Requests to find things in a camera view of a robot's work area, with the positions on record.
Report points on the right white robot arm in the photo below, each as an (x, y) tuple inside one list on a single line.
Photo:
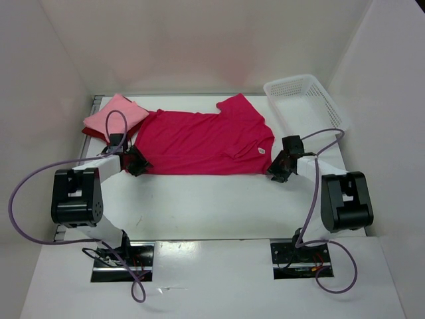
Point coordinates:
[(342, 196)]

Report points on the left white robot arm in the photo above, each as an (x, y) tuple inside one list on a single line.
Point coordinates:
[(77, 201)]

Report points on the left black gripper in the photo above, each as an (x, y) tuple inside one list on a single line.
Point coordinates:
[(137, 162)]

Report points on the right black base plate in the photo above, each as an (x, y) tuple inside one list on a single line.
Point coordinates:
[(291, 263)]

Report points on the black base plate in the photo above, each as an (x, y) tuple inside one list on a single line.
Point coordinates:
[(107, 268), (291, 263)]

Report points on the light pink t-shirt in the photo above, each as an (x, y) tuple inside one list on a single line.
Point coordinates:
[(119, 104)]

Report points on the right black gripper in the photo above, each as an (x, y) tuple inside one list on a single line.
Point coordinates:
[(279, 167)]

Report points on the dark red t-shirt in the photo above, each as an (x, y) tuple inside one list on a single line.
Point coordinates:
[(95, 126)]

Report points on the magenta t-shirt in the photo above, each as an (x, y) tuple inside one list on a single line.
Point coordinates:
[(236, 140)]

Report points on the white plastic basket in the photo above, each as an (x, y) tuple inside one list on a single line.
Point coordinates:
[(302, 105)]

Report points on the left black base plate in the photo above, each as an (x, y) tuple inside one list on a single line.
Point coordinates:
[(107, 268)]

